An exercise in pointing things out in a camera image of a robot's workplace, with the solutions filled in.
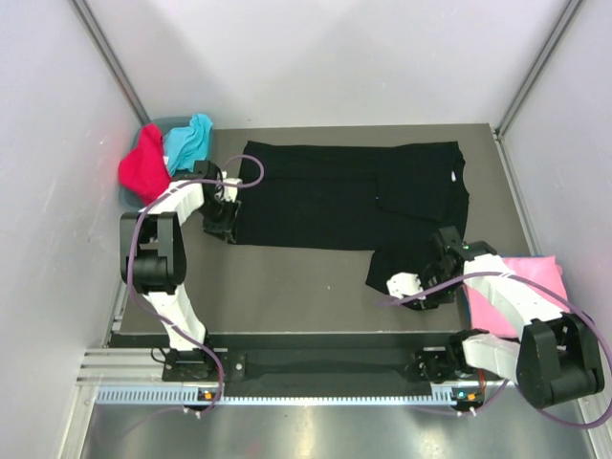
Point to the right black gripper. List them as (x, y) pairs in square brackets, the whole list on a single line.
[(430, 299)]

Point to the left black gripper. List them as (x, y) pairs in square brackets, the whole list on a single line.
[(227, 228)]

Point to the black t shirt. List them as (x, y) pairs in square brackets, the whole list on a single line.
[(386, 200)]

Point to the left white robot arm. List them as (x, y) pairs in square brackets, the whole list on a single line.
[(153, 258)]

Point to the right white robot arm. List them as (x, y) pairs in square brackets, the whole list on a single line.
[(570, 331)]

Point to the folded pink t shirt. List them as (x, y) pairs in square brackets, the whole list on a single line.
[(503, 305)]

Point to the teal t shirt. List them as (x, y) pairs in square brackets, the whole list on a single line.
[(186, 145)]

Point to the red t shirt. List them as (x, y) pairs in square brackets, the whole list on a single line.
[(143, 170)]

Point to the blue laundry basket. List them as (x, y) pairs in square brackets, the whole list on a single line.
[(129, 200)]

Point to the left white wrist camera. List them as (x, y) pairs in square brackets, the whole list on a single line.
[(230, 189)]

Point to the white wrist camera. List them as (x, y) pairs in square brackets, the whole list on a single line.
[(402, 285), (230, 189)]

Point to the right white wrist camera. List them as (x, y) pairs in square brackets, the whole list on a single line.
[(402, 285)]

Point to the slotted grey cable duct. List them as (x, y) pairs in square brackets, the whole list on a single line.
[(438, 395)]

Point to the aluminium front rail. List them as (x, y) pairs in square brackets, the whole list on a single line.
[(529, 367)]

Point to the left aluminium frame post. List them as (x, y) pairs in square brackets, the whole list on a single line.
[(94, 30)]

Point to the aluminium frame post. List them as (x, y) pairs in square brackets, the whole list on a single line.
[(569, 11), (94, 30)]

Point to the right aluminium frame post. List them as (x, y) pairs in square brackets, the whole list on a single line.
[(569, 11)]

